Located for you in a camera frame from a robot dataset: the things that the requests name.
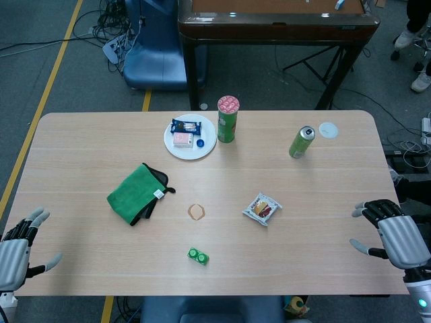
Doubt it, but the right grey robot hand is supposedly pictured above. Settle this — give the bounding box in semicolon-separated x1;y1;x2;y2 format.
349;199;431;271

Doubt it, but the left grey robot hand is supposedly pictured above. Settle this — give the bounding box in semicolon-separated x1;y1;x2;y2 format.
0;207;63;292

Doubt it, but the green microfibre cloth black trim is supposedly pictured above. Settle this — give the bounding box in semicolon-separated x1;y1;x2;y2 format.
106;162;176;227

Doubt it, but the black fabric bag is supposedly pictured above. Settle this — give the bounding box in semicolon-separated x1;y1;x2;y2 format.
389;170;431;205

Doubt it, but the white power strip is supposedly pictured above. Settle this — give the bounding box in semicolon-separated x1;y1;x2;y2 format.
420;116;431;146

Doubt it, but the white round table grommet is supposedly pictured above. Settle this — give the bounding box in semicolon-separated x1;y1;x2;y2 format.
318;121;339;139

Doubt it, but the green drink can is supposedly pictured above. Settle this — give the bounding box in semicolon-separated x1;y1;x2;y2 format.
288;125;317;159

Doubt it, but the white snack packet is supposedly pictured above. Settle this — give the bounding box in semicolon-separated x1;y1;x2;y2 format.
242;192;283;227

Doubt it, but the white sneaker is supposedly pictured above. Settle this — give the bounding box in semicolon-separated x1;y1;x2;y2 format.
410;71;431;93
393;28;419;50

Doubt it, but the green toy brick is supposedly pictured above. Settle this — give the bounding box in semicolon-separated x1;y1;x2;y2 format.
187;247;211;266

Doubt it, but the office chair base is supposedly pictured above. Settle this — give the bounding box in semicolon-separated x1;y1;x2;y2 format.
390;33;431;73

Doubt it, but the white round plate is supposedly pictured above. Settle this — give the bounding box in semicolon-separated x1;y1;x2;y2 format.
164;113;218;160

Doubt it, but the pink white small box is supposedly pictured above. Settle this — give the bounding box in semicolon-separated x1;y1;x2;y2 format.
172;132;196;149

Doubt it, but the green chips tube pink lid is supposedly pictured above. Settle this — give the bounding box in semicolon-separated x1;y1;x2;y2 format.
216;95;242;143

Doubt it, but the blue cookie packet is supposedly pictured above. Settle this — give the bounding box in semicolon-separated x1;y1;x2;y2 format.
170;118;202;134

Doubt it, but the dark wooden mahjong table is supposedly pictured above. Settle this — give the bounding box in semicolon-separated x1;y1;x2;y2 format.
177;0;380;111

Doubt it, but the black floor cable tangle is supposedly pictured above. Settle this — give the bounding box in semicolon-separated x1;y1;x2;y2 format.
89;0;144;75

